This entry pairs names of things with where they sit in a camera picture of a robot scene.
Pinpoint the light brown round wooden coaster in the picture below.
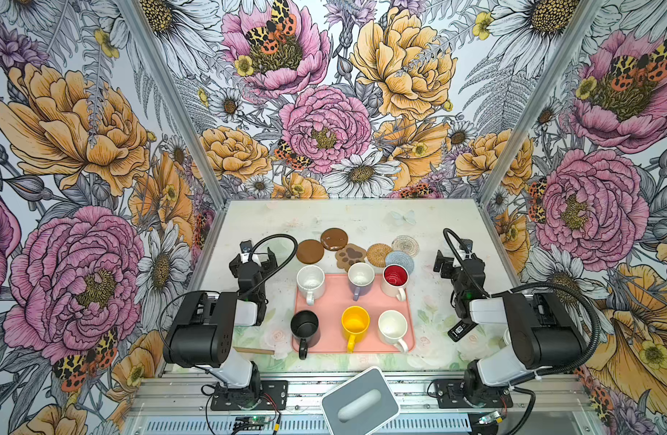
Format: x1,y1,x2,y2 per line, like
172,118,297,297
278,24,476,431
297,239,326,265

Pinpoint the red inside white mug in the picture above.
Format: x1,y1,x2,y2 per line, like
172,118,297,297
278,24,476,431
381,265,409,302

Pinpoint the light blue woven coaster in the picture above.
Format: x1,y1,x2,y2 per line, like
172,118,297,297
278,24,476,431
385,251,415,275

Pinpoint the multicolour woven round coaster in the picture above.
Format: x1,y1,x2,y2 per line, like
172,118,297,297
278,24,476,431
391,235,420,257

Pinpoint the dark brown round wooden coaster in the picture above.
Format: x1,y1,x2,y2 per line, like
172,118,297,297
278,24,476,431
320,228,349,251

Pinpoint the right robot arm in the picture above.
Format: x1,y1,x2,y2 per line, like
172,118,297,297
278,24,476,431
432,241,598,408

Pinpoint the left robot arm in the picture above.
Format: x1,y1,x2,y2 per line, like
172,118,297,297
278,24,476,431
163,240,278,411

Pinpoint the woven rattan round coaster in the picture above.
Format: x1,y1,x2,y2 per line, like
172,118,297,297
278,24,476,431
366,243,393,268

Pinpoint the paw shaped wooden coaster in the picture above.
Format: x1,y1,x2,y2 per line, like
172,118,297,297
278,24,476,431
335,244,367,271

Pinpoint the black handheld device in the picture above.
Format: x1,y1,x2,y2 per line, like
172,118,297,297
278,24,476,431
448,320,477,343

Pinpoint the white mug back left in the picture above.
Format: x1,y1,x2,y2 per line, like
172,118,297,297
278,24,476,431
297,265,326,306

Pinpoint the black mug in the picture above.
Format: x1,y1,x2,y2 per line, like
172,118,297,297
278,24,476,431
290,310,321,360

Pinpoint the white mug front right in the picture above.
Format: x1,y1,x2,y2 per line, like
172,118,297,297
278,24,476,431
377,310,409,353

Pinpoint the pink rectangular tray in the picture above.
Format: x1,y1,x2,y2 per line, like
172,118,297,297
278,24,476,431
295,274,416,355

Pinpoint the lavender mug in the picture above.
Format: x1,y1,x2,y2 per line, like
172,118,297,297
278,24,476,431
347,263,375,301

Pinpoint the yellow mug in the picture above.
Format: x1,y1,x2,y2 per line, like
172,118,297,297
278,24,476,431
341,306,371,353

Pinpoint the right small circuit board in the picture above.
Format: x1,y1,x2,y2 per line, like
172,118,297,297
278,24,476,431
477,411,502,425

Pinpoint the small green circuit board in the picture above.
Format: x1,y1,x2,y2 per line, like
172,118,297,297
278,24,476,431
232,416,266,434

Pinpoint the white grey box device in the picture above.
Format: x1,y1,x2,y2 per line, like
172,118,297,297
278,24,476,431
321,367,401,435

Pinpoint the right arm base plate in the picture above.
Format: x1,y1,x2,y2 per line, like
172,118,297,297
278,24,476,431
428,378,513,409

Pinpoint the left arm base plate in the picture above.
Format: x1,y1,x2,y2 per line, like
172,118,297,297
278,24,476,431
208,380,289,411

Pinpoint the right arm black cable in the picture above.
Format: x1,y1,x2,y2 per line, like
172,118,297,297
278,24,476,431
441,227,602,435

